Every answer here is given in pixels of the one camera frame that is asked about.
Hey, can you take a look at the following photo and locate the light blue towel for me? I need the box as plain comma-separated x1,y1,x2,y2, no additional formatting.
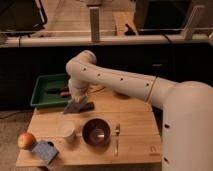
63,99,87,114

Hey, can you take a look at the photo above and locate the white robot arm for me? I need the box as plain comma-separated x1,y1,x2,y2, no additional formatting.
66,50,213,171

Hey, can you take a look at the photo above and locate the white paper cup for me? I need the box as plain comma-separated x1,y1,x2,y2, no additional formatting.
57,121,76,142

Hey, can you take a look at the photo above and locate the black rectangular block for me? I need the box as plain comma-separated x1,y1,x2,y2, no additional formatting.
86,102,95,110

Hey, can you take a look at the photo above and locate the banana peel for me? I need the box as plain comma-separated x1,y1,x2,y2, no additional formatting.
88,85,105,94

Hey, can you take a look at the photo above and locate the green plastic tray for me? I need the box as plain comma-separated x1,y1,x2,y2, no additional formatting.
30,74,70,109

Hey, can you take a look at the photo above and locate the purple bowl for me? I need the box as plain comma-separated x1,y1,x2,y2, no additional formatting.
82,118,111,146

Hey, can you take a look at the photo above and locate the silver fork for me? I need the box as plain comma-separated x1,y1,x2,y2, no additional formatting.
115,124,120,156

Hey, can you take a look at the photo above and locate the blue sponge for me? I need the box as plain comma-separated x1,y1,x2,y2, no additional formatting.
32,140,59,164

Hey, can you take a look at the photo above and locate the red apple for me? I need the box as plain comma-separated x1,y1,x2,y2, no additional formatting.
18,132,36,150

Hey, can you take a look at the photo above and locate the black monitor left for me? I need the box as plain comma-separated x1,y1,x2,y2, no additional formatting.
0,0,48,32

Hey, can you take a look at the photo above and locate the black monitor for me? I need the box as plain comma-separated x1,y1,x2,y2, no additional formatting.
0,0,48,32
133,0,191,35

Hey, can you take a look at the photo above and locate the black monitor right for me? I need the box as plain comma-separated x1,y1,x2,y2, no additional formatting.
133,0,191,35

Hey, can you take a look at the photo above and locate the red handled tool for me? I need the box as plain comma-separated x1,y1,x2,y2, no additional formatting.
60,91,71,97

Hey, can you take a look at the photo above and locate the white horizontal rail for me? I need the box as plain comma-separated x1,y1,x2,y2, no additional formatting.
0,34,213,48

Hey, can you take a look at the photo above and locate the white vertical post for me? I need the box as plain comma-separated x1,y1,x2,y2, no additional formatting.
89,7,100,42

